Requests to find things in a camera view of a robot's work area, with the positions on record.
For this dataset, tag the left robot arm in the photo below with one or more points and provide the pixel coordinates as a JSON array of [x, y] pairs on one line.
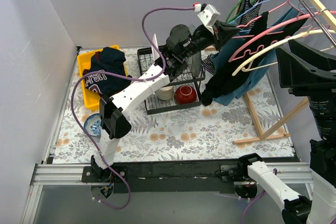
[[180, 45]]

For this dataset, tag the striped tank top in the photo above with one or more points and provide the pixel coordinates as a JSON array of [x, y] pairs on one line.
[[245, 21]]

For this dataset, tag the white plate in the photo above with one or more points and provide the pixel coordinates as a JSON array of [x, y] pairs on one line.
[[155, 48]]

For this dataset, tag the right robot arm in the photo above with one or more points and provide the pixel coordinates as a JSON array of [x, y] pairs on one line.
[[304, 192]]

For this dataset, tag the floral table mat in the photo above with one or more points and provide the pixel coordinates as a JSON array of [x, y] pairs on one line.
[[202, 132]]

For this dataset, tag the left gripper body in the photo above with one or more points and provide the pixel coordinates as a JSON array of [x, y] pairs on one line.
[[219, 32]]

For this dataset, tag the black wire dish rack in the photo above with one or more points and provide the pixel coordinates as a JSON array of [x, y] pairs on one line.
[[153, 104]]

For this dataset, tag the thin pink wire hanger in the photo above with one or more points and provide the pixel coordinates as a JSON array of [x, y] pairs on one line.
[[272, 10]]

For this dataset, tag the aluminium frame rail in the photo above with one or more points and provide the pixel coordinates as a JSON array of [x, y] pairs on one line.
[[47, 173]]

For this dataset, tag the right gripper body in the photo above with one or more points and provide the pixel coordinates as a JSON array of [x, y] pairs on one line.
[[311, 91]]

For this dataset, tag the teal tank top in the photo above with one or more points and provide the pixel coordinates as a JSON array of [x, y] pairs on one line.
[[223, 87]]

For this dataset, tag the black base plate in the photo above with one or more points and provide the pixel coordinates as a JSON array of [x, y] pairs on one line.
[[169, 176]]

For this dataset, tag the blue white patterned bowl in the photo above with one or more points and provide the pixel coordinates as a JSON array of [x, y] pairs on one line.
[[93, 125]]

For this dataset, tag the grey patterned plate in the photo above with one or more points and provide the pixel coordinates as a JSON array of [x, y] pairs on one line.
[[195, 61]]

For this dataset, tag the white ceramic cup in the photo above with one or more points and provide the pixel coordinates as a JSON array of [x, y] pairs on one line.
[[165, 93]]

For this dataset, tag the red bowl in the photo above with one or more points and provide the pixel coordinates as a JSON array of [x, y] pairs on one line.
[[185, 94]]

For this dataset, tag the yellow plastic tray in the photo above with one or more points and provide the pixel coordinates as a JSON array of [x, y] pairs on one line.
[[107, 59]]

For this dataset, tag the wooden clothes rack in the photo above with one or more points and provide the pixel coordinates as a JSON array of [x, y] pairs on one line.
[[322, 16]]

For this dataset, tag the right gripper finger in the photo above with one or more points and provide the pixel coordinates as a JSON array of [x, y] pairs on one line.
[[309, 54], [290, 63]]

